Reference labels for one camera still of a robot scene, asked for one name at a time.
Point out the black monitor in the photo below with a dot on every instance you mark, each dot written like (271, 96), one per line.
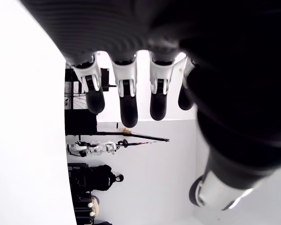
(105, 76)

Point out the beige round object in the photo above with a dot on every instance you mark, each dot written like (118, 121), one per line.
(95, 205)

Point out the black cabinet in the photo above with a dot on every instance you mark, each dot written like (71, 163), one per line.
(80, 123)

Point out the white humanoid robot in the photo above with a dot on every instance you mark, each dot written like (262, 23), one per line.
(98, 148)

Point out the black gantry boom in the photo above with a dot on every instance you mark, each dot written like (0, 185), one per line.
(140, 136)

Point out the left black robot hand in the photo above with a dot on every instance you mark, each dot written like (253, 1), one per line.
(201, 35)

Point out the black equipment cases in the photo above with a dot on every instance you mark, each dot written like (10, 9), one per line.
(78, 180)

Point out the person in black with mask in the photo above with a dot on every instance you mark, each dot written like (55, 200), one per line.
(101, 178)

